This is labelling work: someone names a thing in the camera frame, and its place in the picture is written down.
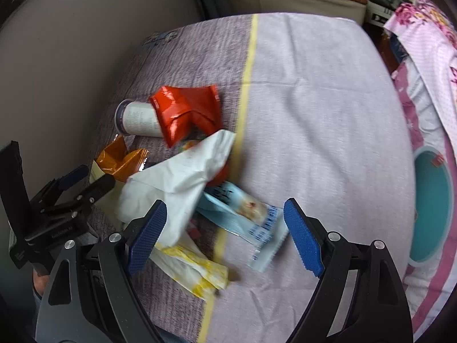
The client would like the white strawberry yogurt cup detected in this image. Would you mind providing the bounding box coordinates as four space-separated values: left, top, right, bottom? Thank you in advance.
116 99 165 138

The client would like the orange snack wrapper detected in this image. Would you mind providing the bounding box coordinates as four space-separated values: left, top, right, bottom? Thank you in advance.
93 136 149 184

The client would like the teal plastic bin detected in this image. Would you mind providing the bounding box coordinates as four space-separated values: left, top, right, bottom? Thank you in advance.
409 146 453 268

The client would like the yellow white wrapper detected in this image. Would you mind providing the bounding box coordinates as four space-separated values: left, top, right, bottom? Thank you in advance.
150 236 229 301

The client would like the light blue milk packet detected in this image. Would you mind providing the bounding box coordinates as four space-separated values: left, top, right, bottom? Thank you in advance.
196 182 290 273

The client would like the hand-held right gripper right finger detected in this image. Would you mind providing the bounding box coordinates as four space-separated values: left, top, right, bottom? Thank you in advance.
284 197 413 343

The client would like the white tissue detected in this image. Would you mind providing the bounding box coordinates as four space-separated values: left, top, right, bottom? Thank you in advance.
118 129 237 244

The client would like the white pink striped bedsheet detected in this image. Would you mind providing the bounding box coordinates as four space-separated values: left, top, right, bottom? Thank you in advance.
391 57 457 333

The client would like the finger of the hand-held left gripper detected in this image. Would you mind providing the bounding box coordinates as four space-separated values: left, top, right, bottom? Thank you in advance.
43 174 117 218
36 165 89 204

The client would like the pink floral blanket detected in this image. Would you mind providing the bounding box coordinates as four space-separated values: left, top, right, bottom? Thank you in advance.
384 0 457 90

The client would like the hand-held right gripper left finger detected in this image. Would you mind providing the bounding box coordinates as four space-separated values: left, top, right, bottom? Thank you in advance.
36 200 168 343

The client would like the red snack wrapper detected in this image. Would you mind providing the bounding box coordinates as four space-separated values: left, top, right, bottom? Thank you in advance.
148 85 222 149

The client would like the black white box stack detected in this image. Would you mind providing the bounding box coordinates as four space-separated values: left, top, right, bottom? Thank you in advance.
360 0 415 27

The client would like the grey striped cloth cover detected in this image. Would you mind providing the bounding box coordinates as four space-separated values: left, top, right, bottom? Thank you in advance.
84 12 416 343

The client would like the person's left hand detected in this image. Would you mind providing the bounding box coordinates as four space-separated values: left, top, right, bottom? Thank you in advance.
32 270 51 298

